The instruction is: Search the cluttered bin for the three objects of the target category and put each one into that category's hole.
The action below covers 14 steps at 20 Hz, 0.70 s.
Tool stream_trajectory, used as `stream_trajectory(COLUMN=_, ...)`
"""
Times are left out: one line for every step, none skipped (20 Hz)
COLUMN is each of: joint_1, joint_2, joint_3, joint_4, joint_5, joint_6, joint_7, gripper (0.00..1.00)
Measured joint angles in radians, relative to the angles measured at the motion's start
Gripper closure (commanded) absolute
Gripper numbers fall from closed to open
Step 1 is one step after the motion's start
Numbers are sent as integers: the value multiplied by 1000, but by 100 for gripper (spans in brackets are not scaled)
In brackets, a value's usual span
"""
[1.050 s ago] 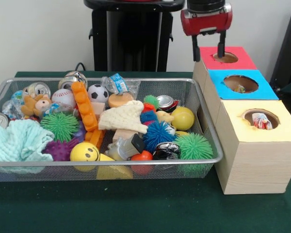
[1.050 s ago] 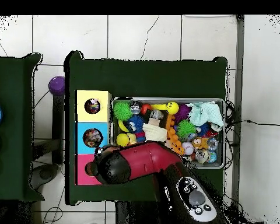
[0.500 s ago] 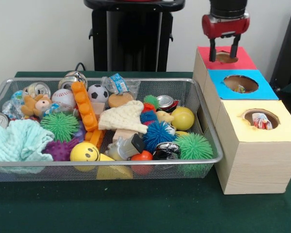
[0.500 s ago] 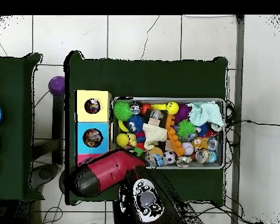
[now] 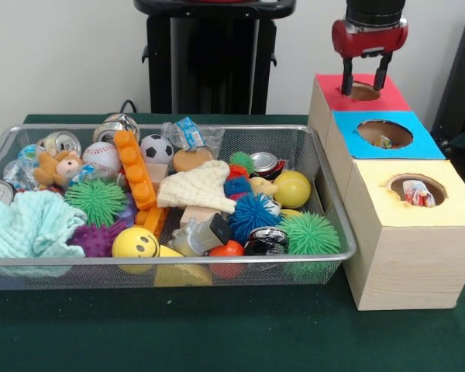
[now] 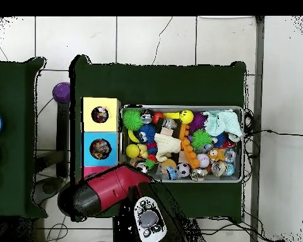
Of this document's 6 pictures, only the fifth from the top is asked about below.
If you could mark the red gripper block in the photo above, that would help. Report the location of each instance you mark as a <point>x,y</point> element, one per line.
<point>372,38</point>

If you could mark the colourful dotted cloth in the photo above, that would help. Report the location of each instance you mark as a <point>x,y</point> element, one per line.
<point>416,195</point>

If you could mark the wooden box with three holes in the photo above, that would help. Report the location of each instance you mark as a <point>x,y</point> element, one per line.
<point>407,263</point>

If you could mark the plain yellow ball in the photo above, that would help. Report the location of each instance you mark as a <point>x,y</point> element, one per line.
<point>292,190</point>

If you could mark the green spiky rubber ball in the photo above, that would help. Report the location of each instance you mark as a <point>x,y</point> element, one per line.
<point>314,234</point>
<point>95,201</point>

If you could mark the blue spiky rubber ball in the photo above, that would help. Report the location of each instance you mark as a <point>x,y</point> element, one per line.
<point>255,213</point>

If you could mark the cream fluffy cloth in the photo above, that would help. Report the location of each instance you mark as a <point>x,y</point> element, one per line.
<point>201,190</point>

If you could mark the black and white soccer ball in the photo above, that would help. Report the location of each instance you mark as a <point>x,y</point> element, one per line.
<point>157,149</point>

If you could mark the orange plastic block toy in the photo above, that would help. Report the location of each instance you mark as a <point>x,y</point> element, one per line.
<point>135,170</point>

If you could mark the white baseball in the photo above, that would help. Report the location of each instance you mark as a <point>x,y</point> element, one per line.
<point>100,155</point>

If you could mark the yellow smiley face ball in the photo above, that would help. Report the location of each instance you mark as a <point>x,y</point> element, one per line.
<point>135,242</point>

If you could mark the dark green table cloth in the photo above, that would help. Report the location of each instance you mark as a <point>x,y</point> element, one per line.
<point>217,333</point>

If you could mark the brown teddy bear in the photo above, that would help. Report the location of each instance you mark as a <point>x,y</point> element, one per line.
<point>52,166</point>

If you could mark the mint green knitted cloth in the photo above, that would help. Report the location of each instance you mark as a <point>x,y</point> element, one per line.
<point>27,224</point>

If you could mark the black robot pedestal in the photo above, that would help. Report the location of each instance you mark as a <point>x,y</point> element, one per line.
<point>217,58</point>

